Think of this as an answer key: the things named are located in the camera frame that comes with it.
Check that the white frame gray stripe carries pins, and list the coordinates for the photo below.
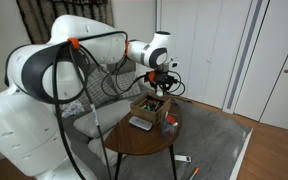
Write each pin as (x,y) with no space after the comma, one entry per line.
(247,50)

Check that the round metal door knob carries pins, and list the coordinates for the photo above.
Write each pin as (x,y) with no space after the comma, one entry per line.
(286,71)

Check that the checkered gray pillow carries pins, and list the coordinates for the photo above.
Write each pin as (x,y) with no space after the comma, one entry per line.
(97,86)

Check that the white pen orange cap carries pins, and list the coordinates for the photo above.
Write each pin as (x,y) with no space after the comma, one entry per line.
(194,173)

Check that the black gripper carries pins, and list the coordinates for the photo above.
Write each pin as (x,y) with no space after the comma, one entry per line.
(164,79)

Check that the white sliding door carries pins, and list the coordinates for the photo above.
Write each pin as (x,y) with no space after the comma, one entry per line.
(277,33)

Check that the white remote control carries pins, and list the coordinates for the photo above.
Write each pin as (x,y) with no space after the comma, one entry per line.
(183,158)

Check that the brown cardboard box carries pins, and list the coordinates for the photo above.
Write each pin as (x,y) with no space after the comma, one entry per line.
(147,115)

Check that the orange white glue stick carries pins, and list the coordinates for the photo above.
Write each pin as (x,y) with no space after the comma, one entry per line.
(170,119)

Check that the white closet door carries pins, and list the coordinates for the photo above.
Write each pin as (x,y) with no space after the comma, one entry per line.
(217,50)

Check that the gray sofa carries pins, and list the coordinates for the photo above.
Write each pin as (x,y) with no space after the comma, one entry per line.
(71,129)

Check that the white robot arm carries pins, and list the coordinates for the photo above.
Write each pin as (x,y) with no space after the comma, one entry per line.
(17,133)

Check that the light gray sofa cushion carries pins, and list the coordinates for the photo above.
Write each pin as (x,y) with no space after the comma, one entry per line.
(104,118)
(97,148)

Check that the dark patterned wall hanging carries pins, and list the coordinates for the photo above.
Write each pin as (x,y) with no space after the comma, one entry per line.
(50,13)

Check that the black table leg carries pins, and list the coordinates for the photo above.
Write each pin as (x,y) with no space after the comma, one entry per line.
(117,166)
(173,163)

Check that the round brown wooden table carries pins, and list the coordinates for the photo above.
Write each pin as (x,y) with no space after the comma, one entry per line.
(210,140)

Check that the white patterned small pillow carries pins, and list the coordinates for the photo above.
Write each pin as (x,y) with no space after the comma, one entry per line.
(72,108)

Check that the green marker pen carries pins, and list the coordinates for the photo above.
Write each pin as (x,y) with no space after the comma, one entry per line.
(146,107)

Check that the gray mesh pen holder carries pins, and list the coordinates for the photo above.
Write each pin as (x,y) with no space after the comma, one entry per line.
(167,129)

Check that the white golf ball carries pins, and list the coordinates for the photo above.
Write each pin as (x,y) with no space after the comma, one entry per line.
(160,93)

